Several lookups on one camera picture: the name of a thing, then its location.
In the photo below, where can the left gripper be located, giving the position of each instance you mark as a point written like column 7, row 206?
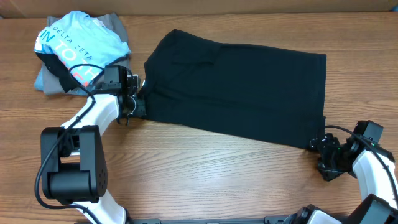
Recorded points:
column 125, row 116

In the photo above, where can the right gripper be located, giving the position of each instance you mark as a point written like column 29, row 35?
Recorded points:
column 323, row 144

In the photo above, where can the black t-shirt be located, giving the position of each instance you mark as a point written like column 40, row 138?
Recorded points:
column 251, row 91

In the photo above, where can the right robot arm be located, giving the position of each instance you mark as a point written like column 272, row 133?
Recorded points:
column 373, row 167

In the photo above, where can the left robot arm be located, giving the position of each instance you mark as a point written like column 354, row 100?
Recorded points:
column 73, row 173

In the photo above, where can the light blue printed t-shirt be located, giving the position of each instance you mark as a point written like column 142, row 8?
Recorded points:
column 83, row 44

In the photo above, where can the black folded garment in pile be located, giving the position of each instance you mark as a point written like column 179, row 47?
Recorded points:
column 55, row 75

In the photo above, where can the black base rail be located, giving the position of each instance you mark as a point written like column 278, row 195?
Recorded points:
column 266, row 220

